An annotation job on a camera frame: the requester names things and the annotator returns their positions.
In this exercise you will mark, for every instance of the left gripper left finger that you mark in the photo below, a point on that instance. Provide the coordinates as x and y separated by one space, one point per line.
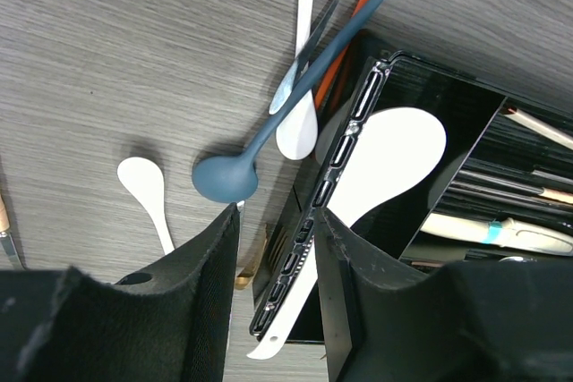
168 321

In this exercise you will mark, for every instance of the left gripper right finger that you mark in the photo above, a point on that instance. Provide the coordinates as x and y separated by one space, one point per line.
466 321

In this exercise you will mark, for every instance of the beige sheathed knife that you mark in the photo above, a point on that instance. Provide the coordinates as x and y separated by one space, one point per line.
509 233

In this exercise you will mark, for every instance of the black utensil tray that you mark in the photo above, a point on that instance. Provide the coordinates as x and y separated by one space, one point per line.
492 169

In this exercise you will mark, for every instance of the small white ceramic spoon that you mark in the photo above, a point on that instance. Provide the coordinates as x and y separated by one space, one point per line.
145 181

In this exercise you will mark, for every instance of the blue silicone spoon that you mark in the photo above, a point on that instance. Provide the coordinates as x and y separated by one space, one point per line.
230 179

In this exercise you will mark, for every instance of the large white rice spoon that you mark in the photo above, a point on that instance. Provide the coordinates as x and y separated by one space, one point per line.
396 149

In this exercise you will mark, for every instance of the chopsticks in tray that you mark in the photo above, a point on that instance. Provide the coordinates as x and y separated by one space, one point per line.
547 131

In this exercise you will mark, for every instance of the green handled fork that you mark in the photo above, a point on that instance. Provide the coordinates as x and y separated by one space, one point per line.
269 251

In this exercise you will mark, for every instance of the steel spoon wooden handle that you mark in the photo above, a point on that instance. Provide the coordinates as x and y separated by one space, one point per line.
7 241

